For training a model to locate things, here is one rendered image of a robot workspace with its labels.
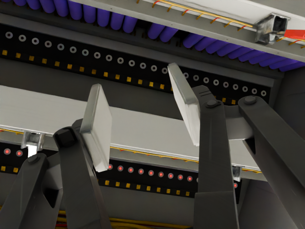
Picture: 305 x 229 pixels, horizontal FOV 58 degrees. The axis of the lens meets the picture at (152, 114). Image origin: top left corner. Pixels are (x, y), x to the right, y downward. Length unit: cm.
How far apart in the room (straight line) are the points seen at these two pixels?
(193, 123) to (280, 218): 44
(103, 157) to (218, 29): 28
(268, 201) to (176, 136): 31
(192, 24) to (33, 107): 23
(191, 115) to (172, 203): 49
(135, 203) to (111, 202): 5
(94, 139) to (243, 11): 28
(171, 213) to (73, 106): 38
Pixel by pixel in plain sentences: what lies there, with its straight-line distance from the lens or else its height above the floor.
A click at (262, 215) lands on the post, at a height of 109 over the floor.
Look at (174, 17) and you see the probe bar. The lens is 39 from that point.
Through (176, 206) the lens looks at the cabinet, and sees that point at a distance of 64.
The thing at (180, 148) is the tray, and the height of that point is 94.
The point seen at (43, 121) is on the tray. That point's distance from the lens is 34.
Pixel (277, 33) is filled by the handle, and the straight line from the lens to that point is 38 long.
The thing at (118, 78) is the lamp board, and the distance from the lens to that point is 49.
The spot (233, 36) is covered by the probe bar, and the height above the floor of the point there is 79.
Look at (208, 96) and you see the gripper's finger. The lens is 17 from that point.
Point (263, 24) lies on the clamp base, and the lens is 40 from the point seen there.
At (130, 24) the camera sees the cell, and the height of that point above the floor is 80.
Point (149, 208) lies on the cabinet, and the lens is 62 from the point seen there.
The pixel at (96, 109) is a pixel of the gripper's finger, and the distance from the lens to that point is 18.
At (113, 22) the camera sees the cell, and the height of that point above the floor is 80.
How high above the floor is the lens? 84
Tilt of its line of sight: 11 degrees up
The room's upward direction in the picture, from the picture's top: 167 degrees counter-clockwise
